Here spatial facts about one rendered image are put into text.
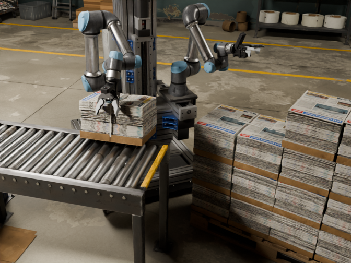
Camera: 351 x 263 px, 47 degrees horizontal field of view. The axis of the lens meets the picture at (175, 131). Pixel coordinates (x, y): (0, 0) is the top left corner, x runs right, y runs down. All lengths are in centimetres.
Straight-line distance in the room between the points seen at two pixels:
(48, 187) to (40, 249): 88
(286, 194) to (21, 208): 196
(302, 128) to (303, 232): 67
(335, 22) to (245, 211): 614
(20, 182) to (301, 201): 155
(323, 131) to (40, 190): 149
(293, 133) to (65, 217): 177
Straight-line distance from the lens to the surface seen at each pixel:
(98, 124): 231
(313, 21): 833
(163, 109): 298
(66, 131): 255
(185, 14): 280
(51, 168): 220
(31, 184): 216
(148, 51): 290
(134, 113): 220
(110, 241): 288
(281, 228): 263
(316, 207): 246
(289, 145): 233
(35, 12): 974
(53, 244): 293
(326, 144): 226
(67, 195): 209
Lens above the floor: 194
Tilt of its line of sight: 27 degrees down
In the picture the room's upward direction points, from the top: 1 degrees clockwise
